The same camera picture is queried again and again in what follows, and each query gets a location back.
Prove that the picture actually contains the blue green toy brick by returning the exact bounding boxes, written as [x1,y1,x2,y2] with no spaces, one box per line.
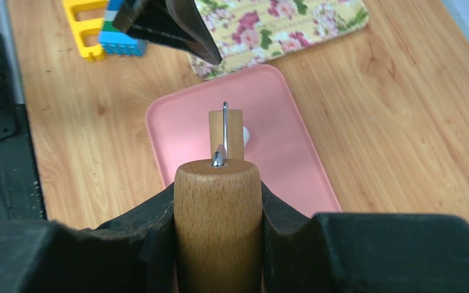
[98,0,147,57]

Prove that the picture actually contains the pink plastic tray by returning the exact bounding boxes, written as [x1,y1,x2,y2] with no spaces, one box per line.
[145,65,341,217]

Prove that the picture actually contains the wooden double-ended roller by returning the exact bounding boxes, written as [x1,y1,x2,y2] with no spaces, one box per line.
[173,105,263,292]

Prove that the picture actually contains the floral cutting mat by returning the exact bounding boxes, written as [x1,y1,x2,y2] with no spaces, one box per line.
[189,0,369,80]

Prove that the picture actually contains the yellow triangular toy block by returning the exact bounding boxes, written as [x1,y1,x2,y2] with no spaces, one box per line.
[62,0,108,62]

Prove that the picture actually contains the white dough ball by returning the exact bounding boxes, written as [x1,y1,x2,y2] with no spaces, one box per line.
[242,126,250,146]

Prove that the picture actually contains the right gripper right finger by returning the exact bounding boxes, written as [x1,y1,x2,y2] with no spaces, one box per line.
[262,187,469,292]

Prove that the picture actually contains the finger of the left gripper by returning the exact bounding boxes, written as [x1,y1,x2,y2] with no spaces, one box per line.
[112,0,223,65]

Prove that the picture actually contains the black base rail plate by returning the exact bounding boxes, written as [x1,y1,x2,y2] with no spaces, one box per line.
[0,33,47,222]

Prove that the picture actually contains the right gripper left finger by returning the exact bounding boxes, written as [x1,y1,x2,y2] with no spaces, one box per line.
[0,186,176,292]

